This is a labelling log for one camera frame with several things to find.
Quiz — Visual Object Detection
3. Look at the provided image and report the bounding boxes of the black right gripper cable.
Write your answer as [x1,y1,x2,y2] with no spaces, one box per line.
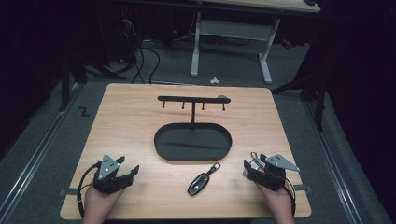
[284,178,297,217]

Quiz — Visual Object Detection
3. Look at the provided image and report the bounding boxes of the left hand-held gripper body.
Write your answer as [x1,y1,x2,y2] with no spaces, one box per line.
[92,153,134,195]

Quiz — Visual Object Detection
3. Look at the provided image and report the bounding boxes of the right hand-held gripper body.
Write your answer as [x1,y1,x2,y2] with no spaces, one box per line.
[248,154,301,191]

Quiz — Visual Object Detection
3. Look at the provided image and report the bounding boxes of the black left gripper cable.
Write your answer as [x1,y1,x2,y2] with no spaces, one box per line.
[77,161,103,219]

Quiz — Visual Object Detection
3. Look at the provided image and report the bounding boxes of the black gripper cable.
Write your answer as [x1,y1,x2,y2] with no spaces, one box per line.
[284,178,297,217]
[77,161,103,219]

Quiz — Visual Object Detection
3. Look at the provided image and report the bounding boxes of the person's left hand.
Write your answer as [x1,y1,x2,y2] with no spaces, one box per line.
[81,186,125,219]

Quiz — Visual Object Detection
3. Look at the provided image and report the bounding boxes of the black metal stand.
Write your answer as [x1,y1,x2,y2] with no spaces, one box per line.
[58,46,127,113]
[271,69,330,133]

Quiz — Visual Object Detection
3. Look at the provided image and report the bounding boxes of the black cables on floor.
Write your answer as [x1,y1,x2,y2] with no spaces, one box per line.
[120,17,162,85]

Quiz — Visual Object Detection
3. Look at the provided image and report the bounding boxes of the black key rack with tray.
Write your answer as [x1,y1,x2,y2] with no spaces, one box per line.
[153,94,233,162]

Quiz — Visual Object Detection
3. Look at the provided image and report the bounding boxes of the metal floor rail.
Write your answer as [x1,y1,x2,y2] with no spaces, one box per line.
[0,83,80,220]
[302,100,364,224]

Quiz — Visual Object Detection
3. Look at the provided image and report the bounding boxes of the person's right hand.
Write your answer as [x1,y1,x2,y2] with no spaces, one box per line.
[255,183,296,219]

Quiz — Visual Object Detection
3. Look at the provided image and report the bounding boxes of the white-legged desk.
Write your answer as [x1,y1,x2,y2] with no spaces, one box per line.
[190,0,321,85]

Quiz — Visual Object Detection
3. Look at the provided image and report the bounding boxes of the black car key fob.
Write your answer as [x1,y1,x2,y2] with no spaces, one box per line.
[187,161,221,197]

